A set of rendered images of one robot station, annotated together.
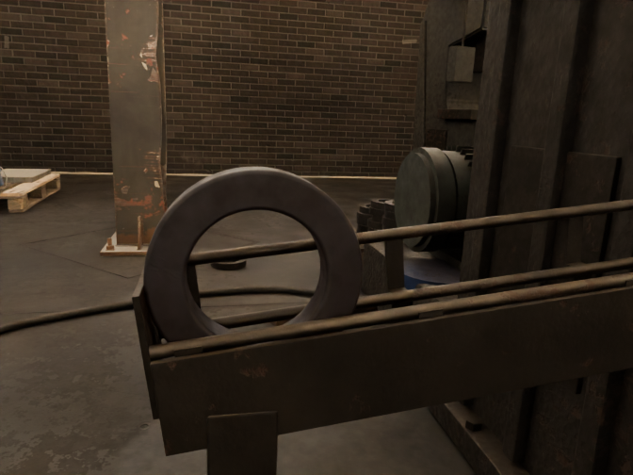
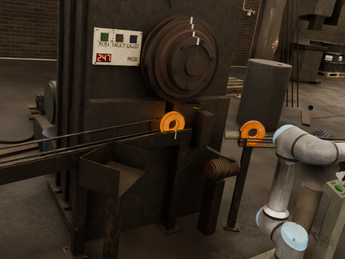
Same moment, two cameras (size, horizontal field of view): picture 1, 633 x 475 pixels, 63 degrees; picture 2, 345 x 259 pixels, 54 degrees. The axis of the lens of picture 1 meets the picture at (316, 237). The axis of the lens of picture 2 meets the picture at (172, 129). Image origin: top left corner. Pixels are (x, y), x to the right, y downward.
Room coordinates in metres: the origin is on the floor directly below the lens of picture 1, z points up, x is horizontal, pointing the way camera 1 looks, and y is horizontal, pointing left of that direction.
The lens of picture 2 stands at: (-1.09, -0.29, 1.37)
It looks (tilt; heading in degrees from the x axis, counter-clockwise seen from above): 19 degrees down; 338
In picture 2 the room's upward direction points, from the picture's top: 8 degrees clockwise
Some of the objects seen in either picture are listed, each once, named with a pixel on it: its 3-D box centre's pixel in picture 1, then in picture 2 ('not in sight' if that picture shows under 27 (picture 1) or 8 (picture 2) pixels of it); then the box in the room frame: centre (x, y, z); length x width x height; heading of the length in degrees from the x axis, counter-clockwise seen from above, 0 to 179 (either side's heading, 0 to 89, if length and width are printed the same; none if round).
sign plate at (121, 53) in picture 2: not in sight; (117, 47); (0.69, -0.66, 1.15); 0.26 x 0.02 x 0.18; 102
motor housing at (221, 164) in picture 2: not in sight; (216, 195); (0.59, -1.36, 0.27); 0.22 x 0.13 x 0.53; 102
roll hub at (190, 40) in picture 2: not in sight; (192, 64); (0.56, -1.03, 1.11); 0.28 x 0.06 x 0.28; 102
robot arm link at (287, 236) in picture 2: not in sight; (291, 241); (-0.16, -1.30, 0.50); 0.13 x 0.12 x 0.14; 0
